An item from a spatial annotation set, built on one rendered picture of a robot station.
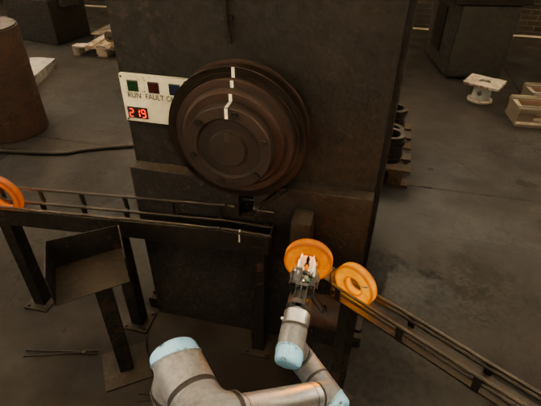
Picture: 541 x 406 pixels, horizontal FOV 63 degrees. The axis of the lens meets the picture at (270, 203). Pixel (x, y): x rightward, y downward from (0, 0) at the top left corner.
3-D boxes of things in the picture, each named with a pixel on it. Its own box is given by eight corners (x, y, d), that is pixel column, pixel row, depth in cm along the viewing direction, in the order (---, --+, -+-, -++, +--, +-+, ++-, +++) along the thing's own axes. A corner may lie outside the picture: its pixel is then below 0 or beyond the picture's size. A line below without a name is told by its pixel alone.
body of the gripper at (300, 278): (318, 268, 128) (311, 306, 121) (316, 282, 135) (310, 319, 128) (292, 263, 129) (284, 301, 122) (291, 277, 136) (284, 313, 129)
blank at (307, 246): (283, 236, 139) (282, 242, 136) (333, 239, 136) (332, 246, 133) (287, 272, 147) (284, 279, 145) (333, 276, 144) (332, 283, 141)
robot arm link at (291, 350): (278, 370, 121) (268, 358, 115) (286, 332, 128) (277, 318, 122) (305, 373, 118) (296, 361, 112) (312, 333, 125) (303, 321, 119)
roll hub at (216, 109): (195, 173, 152) (187, 97, 136) (274, 184, 148) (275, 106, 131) (188, 182, 148) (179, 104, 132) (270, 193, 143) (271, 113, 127)
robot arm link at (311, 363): (310, 394, 125) (299, 381, 117) (289, 364, 133) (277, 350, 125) (332, 376, 126) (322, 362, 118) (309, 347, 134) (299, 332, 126)
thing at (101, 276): (89, 358, 204) (44, 241, 162) (147, 341, 212) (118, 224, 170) (92, 397, 189) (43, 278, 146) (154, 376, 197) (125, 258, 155)
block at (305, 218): (292, 252, 182) (295, 205, 168) (311, 254, 180) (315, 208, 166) (287, 270, 173) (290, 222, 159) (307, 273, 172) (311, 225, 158)
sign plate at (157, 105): (129, 118, 168) (120, 71, 158) (193, 125, 164) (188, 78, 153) (126, 120, 166) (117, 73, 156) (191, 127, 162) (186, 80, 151)
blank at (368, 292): (350, 300, 157) (344, 304, 155) (334, 261, 154) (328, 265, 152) (384, 304, 144) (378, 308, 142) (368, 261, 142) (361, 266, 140)
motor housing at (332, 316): (287, 362, 204) (291, 280, 172) (335, 372, 200) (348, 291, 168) (281, 387, 193) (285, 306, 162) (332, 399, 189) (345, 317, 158)
